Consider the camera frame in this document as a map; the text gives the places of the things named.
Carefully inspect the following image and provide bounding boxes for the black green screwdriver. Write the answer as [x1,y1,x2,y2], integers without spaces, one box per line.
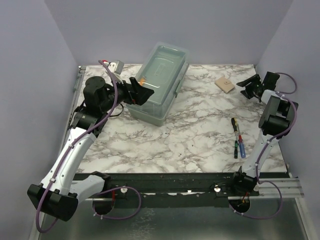
[233,140,238,159]

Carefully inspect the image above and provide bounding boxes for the translucent green plastic toolbox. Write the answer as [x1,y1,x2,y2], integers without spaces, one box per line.
[126,42,190,126]

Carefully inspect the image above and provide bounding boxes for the aluminium extrusion rail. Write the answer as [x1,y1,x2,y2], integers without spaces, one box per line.
[228,177,305,201]

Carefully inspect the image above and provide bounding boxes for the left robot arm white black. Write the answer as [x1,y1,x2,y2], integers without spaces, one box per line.
[27,76,154,222]

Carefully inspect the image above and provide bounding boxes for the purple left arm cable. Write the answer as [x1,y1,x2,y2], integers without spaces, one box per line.
[35,59,142,234]

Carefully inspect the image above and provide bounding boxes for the orange tool inside toolbox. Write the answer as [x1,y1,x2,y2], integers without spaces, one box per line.
[139,78,145,86]

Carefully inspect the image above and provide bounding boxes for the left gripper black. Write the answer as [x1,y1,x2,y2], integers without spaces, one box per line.
[101,74,154,113]

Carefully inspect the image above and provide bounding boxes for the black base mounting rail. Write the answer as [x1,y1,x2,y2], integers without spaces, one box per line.
[72,172,261,208]

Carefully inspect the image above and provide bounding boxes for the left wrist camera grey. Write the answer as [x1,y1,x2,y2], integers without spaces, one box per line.
[108,60,124,75]

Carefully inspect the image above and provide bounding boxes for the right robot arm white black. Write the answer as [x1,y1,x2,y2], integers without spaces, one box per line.
[230,71,299,196]

